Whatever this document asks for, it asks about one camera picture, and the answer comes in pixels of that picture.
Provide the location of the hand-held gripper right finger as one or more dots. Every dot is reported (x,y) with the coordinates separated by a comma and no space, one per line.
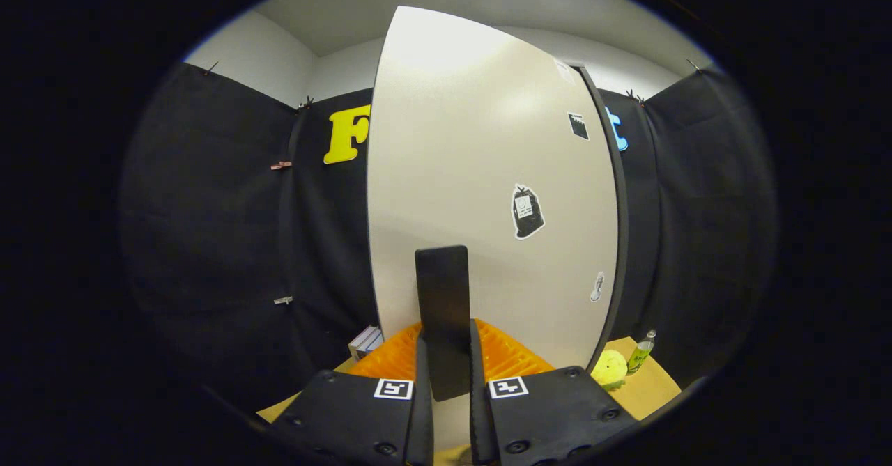
(478,396)

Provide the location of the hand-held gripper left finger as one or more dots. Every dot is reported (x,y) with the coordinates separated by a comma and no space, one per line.
(424,396)

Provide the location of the dark grey shoe cabinet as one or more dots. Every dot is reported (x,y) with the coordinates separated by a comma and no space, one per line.
(622,208)

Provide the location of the beige shoe cabinet door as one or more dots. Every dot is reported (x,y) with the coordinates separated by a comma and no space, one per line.
(474,138)

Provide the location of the lavender cover book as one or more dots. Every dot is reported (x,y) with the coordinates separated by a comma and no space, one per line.
(375,344)

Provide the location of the white cover book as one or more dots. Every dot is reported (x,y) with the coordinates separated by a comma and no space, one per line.
(359,342)

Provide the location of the yellow ball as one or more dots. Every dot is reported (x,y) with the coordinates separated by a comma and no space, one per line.
(608,368)

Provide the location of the green drink bottle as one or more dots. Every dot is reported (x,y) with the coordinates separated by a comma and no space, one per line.
(640,358)

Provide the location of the white clothes peg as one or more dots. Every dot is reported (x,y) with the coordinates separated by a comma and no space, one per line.
(283,300)

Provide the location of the wooden clothes peg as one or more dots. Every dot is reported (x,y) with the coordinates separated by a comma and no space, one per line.
(281,166)

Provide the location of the black backdrop cloth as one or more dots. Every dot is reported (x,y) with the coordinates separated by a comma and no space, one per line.
(209,208)

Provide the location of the black binder clip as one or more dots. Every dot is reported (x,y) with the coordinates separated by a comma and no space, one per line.
(304,104)
(693,66)
(210,69)
(634,96)

